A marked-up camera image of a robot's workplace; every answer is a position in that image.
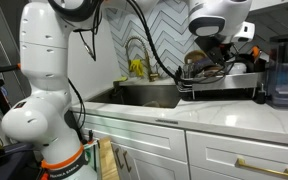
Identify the wooden board leaning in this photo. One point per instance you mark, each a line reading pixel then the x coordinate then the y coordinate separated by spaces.
pixel 108 168

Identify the yellow green sponge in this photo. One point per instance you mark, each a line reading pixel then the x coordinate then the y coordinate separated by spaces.
pixel 121 79

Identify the stainless steel sink basin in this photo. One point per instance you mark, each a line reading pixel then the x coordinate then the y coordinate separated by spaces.
pixel 159 96

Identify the white bowl in rack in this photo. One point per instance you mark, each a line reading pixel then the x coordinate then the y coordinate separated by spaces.
pixel 238 68

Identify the clear water dispenser tank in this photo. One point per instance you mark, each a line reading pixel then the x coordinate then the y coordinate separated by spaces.
pixel 277 80

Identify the yellow rubber glove on faucet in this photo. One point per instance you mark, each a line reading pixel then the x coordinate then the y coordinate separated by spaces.
pixel 136 67

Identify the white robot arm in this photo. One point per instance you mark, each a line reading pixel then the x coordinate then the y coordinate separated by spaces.
pixel 44 34

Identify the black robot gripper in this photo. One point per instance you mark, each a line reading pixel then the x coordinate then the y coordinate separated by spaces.
pixel 216 51

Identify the white lower cabinet drawers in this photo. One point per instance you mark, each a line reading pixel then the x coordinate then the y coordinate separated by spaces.
pixel 152 152

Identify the gold spring kitchen faucet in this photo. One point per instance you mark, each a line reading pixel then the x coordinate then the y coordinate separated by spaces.
pixel 145 61

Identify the black dish drying rack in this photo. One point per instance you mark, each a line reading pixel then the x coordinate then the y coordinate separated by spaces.
pixel 224 87

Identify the gold drawer handle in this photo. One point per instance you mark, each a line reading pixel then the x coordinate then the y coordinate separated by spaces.
pixel 242 163

